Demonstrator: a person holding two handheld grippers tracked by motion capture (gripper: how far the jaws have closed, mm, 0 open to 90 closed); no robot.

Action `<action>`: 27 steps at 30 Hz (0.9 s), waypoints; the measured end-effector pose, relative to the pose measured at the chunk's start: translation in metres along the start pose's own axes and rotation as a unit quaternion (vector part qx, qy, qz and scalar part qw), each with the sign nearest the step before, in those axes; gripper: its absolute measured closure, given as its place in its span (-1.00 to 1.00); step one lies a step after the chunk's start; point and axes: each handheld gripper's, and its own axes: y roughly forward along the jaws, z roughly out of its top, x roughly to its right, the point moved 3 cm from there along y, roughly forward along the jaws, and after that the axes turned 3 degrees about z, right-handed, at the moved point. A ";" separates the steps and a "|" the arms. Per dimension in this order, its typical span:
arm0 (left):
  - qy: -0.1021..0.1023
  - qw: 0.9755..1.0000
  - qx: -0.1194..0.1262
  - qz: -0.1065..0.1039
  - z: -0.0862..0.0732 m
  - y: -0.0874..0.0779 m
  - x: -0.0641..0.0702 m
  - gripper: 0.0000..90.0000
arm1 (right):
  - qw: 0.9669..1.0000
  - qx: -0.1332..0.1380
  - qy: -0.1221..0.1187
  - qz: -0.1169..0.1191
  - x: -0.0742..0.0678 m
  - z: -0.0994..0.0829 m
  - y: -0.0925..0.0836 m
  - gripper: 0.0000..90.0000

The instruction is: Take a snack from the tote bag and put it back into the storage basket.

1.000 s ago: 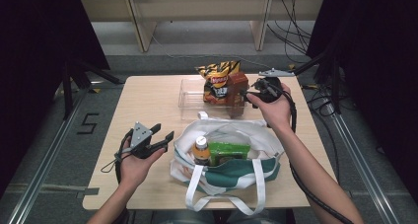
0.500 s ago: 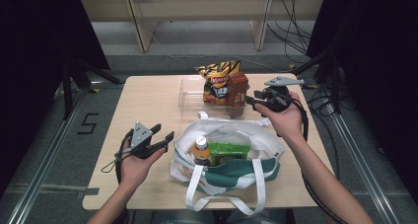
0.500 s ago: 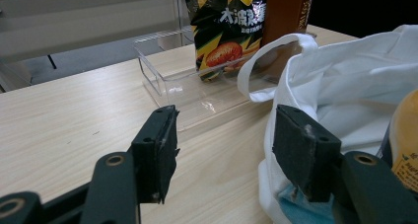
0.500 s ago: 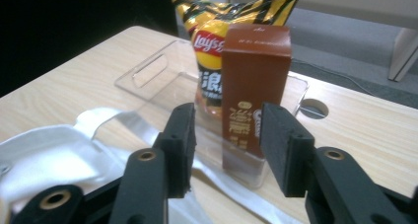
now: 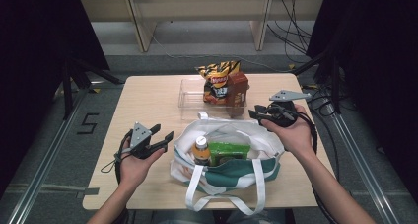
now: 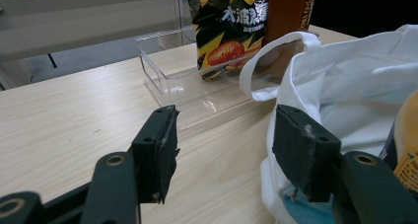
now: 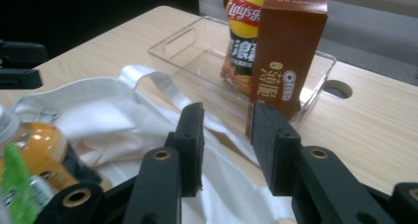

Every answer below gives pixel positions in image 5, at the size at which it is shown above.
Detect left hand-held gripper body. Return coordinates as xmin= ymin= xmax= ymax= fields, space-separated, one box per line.
xmin=126 ymin=121 xmax=162 ymax=160

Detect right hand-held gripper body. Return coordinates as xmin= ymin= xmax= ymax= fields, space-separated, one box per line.
xmin=267 ymin=89 xmax=312 ymax=128

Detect brown drink carton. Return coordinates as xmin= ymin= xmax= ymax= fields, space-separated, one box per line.
xmin=225 ymin=70 xmax=249 ymax=118

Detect orange juice bottle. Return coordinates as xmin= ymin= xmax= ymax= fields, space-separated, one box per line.
xmin=191 ymin=135 xmax=212 ymax=167

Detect green snack packet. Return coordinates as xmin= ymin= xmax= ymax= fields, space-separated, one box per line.
xmin=208 ymin=141 xmax=251 ymax=168

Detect clear plastic bin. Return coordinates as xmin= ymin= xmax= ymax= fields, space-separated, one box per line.
xmin=177 ymin=78 xmax=248 ymax=120

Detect yellow striped chips bag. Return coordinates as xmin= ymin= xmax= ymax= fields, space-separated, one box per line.
xmin=195 ymin=60 xmax=242 ymax=106

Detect white and green tote bag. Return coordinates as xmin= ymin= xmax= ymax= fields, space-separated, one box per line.
xmin=170 ymin=111 xmax=286 ymax=217

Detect person's right hand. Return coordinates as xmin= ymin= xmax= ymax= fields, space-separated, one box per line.
xmin=260 ymin=105 xmax=314 ymax=159

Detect person's left hand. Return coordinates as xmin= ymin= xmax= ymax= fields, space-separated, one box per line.
xmin=118 ymin=148 xmax=166 ymax=190

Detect black metal stand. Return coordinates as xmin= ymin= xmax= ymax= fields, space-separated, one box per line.
xmin=292 ymin=49 xmax=343 ymax=114

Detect person's legs in jeans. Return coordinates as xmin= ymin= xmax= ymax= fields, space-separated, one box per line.
xmin=154 ymin=209 xmax=287 ymax=224

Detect black chair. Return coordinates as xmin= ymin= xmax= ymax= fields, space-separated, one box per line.
xmin=111 ymin=207 xmax=132 ymax=224

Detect black tripod stand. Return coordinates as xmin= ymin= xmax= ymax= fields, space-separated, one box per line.
xmin=62 ymin=57 xmax=125 ymax=119

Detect black curtain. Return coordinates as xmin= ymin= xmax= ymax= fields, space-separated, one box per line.
xmin=305 ymin=0 xmax=418 ymax=205
xmin=0 ymin=0 xmax=111 ymax=198

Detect right hand-held gripper cable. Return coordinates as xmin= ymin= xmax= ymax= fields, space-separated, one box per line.
xmin=297 ymin=112 xmax=339 ymax=224

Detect hand-held gripper cable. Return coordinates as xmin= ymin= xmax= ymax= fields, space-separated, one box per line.
xmin=297 ymin=112 xmax=339 ymax=224
xmin=100 ymin=131 xmax=132 ymax=186

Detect left hand-held gripper cable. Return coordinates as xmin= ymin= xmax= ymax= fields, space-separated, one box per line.
xmin=100 ymin=131 xmax=132 ymax=186

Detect black floor cables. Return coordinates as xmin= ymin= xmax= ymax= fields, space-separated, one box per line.
xmin=302 ymin=84 xmax=339 ymax=118

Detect black hanging cables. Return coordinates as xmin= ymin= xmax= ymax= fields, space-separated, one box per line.
xmin=266 ymin=0 xmax=314 ymax=64

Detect white floor cable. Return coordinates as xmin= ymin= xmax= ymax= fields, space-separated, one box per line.
xmin=151 ymin=36 xmax=294 ymax=74

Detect aluminium floor rail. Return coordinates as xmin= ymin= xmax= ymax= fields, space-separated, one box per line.
xmin=6 ymin=85 xmax=90 ymax=224
xmin=331 ymin=113 xmax=400 ymax=224

